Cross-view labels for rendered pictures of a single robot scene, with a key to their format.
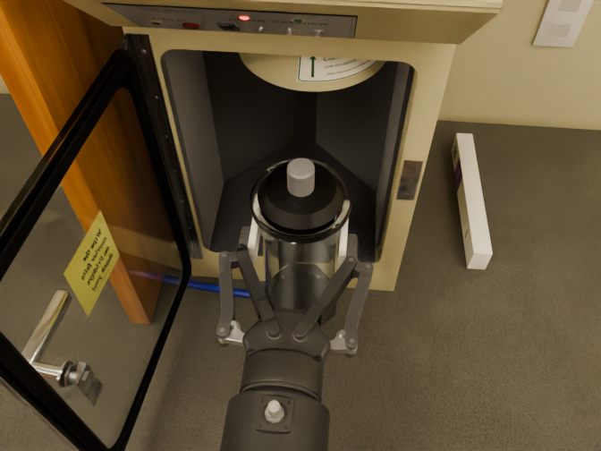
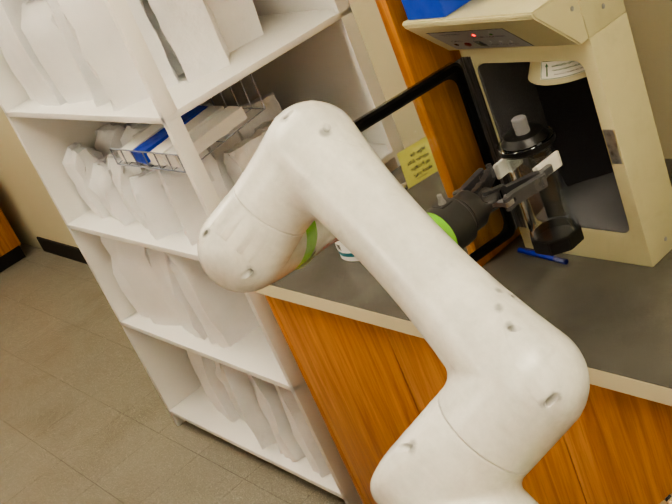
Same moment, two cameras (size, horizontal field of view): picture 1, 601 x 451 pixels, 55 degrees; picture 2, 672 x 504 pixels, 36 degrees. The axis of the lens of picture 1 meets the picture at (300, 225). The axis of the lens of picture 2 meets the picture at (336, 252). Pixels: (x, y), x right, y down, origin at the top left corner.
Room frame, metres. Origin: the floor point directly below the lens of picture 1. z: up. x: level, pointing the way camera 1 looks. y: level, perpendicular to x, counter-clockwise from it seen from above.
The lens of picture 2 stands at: (-0.97, -1.17, 1.98)
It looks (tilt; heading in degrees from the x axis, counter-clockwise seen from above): 24 degrees down; 54
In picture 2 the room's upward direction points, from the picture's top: 23 degrees counter-clockwise
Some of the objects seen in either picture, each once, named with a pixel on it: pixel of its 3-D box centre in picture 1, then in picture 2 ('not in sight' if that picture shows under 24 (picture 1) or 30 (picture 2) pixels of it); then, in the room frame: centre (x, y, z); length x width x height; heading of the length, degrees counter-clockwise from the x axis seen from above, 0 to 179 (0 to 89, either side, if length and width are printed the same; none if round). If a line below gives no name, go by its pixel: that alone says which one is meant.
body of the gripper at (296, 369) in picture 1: (284, 355); (476, 205); (0.23, 0.01, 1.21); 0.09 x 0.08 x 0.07; 175
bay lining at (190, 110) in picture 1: (298, 108); (589, 116); (0.59, 0.00, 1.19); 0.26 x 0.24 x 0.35; 85
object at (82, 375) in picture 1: (85, 384); not in sight; (0.21, 0.21, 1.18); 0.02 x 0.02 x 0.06; 78
